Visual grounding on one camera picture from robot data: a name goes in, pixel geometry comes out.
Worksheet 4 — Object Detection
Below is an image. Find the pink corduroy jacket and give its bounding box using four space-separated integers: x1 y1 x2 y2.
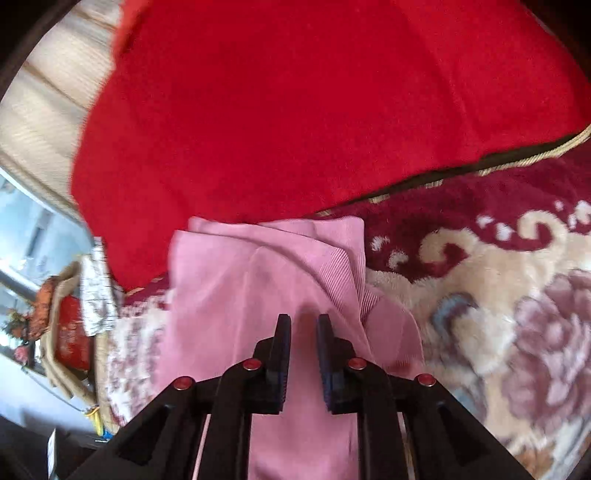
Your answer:
154 217 423 479

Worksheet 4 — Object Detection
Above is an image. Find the beige blanket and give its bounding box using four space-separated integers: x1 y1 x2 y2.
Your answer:
38 261 110 438

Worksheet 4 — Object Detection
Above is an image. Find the red gift box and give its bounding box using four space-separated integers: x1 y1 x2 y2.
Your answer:
55 295 93 371

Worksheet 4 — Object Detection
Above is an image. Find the white crackle-pattern pillow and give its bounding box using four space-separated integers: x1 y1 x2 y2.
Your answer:
80 237 123 337

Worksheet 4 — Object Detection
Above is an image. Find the orange black patterned cloth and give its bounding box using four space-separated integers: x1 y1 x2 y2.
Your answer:
29 276 59 341

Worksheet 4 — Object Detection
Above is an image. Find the floral plush blanket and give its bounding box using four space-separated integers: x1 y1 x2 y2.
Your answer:
105 133 590 479

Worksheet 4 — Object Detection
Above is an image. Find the flower bouquet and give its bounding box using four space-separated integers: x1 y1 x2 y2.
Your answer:
2 309 29 342

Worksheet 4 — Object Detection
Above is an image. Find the silver floral refrigerator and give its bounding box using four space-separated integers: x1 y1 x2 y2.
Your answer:
1 171 93 300

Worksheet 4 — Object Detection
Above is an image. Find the red quilt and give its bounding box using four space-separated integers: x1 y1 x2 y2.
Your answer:
71 1 590 290

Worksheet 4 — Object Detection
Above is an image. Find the beige dotted curtain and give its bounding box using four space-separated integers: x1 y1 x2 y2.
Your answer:
1 1 121 220

